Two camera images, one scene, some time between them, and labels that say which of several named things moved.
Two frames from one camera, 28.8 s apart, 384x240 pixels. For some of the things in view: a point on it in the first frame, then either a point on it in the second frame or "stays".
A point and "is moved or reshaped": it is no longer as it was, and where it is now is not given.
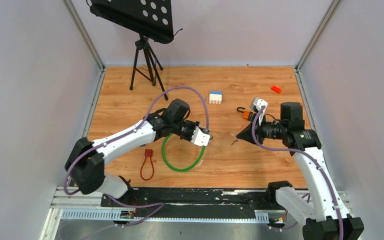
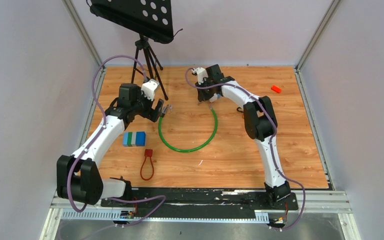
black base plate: [193, 201] stays
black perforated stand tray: [152, 18] stays
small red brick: [276, 89] stays
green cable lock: [174, 168] -> [213, 110]
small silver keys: [235, 139] is moved or reshaped
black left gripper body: [185, 129] -> [143, 106]
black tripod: [143, 44] stays
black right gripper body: [269, 130] -> [206, 93]
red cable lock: [149, 151] stays
